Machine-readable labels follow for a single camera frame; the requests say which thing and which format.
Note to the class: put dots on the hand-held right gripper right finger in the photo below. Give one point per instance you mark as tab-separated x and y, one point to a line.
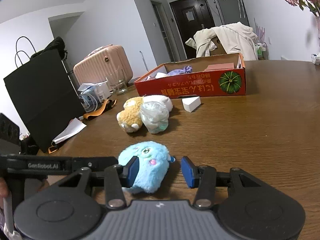
188	172

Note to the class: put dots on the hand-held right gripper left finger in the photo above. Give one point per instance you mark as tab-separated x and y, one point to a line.
133	171

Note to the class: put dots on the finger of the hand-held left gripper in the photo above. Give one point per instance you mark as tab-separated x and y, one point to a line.
95	162

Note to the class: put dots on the blue plush toy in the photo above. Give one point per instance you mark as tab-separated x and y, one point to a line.
152	155

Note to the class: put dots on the red cardboard box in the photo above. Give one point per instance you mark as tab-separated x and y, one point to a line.
190	85

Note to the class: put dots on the white soft pad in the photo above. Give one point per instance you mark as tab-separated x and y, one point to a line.
161	75

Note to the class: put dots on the person's left hand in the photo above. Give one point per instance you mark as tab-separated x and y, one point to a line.
3	187

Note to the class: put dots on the white paper sheet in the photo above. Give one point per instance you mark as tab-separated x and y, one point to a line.
71	130

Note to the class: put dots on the clear plastic bag with cloth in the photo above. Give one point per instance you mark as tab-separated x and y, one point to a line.
153	115

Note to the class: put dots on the white wedge sponge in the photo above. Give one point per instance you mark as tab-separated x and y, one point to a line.
191	103

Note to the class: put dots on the black paper bag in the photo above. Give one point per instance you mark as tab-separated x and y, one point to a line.
42	100

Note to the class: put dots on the clear glass jar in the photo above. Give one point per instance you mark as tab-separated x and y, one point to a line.
120	85

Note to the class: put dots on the pink suitcase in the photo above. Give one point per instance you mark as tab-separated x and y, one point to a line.
100	65

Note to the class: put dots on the white mop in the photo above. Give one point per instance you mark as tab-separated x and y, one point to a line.
144	61

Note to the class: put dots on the pink sponge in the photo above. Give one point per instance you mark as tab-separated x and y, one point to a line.
220	66

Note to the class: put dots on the black cloth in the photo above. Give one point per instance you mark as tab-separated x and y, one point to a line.
55	46

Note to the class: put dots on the wooden chair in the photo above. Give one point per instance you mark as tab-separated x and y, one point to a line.
220	48

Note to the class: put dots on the dark entrance door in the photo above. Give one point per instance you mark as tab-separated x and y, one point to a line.
192	35

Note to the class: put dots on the beige coat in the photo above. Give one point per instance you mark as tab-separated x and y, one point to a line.
237	40

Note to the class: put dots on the metal storage rack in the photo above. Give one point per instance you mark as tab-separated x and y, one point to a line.
262	51

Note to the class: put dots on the grey refrigerator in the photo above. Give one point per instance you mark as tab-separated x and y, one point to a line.
230	10

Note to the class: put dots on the small white device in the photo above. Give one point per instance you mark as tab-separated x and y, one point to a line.
315	58

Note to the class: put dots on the white umbrella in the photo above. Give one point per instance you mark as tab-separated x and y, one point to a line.
240	2

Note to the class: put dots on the purple flower wall sticker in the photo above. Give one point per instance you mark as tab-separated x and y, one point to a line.
260	31

